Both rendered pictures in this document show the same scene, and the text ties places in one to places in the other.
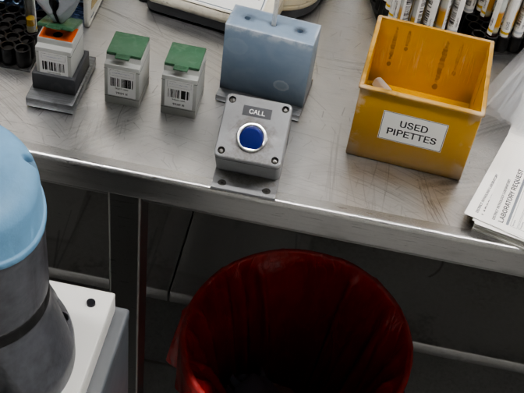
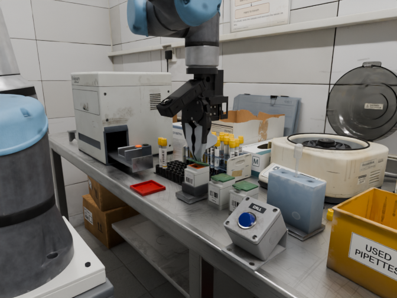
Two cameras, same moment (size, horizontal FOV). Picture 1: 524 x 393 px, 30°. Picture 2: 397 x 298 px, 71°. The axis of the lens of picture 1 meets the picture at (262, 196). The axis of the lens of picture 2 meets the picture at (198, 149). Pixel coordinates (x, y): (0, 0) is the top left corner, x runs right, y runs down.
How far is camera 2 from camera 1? 0.65 m
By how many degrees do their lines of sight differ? 50
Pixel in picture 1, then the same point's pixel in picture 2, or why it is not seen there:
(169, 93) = (231, 203)
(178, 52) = (242, 183)
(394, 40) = (384, 206)
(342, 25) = not seen: hidden behind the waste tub
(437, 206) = not seen: outside the picture
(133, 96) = (218, 203)
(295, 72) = (303, 206)
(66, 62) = (193, 178)
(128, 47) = (221, 177)
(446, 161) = not seen: outside the picture
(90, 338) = (62, 280)
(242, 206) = (236, 270)
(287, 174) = (274, 262)
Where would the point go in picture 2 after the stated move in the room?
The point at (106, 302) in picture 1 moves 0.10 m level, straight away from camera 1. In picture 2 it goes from (94, 268) to (144, 235)
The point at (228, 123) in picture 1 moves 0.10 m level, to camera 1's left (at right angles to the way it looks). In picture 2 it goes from (238, 210) to (197, 193)
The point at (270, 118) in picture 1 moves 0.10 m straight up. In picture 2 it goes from (263, 213) to (266, 152)
